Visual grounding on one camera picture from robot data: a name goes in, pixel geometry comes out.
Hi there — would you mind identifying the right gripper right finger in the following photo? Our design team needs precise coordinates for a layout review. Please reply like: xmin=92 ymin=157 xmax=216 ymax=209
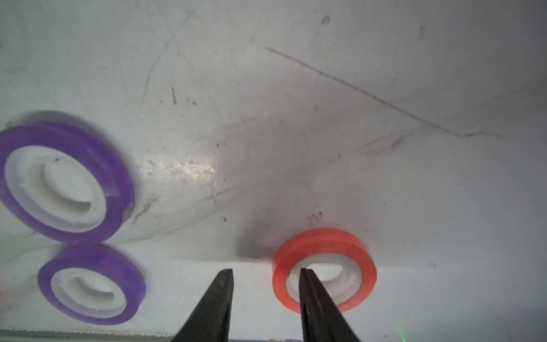
xmin=299 ymin=268 xmax=360 ymax=342

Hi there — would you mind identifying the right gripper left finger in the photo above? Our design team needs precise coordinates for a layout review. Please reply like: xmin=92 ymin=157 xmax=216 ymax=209
xmin=172 ymin=269 xmax=234 ymax=342

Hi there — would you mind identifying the red tape roll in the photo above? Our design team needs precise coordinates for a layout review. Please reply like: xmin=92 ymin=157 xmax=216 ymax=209
xmin=272 ymin=228 xmax=377 ymax=313

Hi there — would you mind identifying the purple tape roll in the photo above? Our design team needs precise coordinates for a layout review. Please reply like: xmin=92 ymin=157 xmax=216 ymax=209
xmin=1 ymin=121 xmax=135 ymax=245
xmin=38 ymin=245 xmax=147 ymax=325

